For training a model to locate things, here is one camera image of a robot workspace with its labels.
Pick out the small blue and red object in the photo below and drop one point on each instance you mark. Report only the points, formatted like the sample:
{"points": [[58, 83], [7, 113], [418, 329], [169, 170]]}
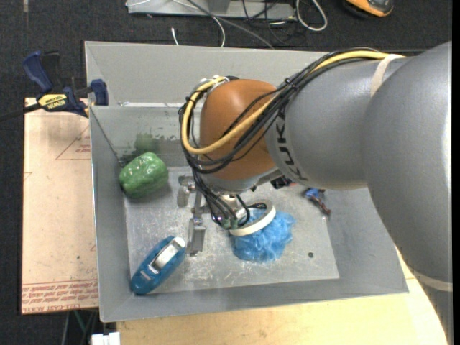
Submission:
{"points": [[312, 193]]}

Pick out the grey metal bin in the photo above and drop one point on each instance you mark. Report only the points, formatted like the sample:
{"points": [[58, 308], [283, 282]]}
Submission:
{"points": [[151, 74]]}

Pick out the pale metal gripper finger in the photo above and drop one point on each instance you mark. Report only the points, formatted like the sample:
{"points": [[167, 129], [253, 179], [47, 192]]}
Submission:
{"points": [[196, 235], [184, 192]]}

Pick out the green toy bell pepper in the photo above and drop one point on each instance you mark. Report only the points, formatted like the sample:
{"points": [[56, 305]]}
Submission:
{"points": [[143, 174]]}

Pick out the brown cardboard board, red print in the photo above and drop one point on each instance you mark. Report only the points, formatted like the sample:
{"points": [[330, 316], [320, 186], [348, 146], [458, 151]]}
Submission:
{"points": [[57, 200]]}

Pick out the black cylinder on white bracket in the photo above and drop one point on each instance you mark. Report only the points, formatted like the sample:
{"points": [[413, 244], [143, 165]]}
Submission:
{"points": [[259, 224]]}

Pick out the blue tape dispenser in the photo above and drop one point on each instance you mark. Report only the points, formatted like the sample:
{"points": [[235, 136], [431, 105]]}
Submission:
{"points": [[151, 271]]}

